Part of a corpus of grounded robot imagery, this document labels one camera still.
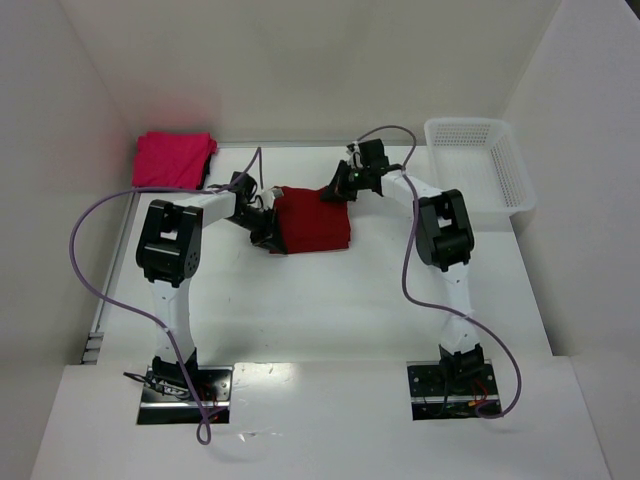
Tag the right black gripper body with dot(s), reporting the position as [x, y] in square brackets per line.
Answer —
[341, 181]

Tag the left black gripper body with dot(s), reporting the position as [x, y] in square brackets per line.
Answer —
[267, 229]

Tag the dark red t-shirt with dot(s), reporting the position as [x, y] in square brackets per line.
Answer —
[310, 225]

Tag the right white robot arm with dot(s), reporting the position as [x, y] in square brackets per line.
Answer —
[441, 235]

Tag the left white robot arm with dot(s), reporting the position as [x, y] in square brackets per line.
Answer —
[169, 254]

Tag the folded pink t-shirt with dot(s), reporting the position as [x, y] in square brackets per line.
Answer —
[163, 142]

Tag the white plastic basket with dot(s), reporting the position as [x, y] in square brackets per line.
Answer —
[481, 158]

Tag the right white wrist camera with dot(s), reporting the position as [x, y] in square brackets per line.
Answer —
[354, 155]

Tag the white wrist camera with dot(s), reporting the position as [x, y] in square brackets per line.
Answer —
[354, 155]
[270, 196]

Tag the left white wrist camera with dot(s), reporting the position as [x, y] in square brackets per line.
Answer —
[270, 196]

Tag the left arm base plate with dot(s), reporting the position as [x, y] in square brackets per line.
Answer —
[162, 403]

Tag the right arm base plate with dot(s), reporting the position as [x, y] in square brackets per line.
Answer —
[434, 398]

